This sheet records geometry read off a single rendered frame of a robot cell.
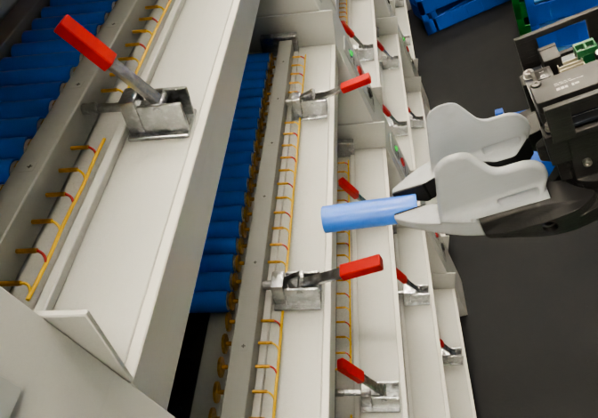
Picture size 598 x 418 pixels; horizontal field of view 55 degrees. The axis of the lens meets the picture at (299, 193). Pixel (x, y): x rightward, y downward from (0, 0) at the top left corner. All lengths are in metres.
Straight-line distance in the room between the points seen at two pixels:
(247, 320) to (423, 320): 0.51
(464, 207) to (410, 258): 0.67
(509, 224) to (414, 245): 0.69
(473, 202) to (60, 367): 0.23
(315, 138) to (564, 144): 0.38
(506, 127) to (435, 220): 0.07
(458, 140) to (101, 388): 0.25
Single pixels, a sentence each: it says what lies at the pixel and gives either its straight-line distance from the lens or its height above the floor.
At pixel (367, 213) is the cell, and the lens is 0.38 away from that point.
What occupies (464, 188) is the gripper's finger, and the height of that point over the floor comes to 0.84.
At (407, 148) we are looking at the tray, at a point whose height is 0.31.
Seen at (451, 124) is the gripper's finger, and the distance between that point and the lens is 0.37.
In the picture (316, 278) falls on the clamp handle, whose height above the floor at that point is 0.73.
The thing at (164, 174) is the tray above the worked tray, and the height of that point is 0.91.
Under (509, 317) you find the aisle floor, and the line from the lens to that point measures 1.28.
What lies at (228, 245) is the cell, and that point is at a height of 0.75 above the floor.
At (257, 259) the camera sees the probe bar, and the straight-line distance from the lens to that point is 0.51.
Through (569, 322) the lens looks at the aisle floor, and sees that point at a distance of 1.26.
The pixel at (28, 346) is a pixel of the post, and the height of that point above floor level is 0.96.
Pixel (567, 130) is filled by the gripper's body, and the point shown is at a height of 0.87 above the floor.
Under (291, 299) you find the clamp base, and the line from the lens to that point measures 0.49.
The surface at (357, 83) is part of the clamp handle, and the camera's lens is 0.66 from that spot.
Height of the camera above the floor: 1.08
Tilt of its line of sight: 38 degrees down
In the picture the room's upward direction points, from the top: 33 degrees counter-clockwise
